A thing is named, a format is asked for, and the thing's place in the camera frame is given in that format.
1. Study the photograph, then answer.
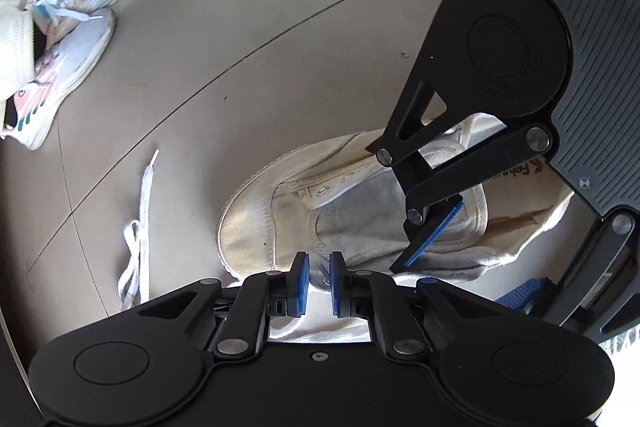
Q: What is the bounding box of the white canvas shoe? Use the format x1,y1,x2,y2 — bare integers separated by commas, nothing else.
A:
216,113,576,344

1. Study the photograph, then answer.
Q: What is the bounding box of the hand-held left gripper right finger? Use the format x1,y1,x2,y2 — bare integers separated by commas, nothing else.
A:
329,251,504,359

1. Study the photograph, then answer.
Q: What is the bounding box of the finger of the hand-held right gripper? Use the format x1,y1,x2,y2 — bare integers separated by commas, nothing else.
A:
495,209,640,344
366,41,554,274

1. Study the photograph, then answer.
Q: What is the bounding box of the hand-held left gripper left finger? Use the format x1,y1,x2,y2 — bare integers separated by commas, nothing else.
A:
135,251,312,359

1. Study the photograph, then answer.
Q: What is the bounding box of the white shoelace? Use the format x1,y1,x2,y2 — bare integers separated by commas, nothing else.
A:
116,149,162,311

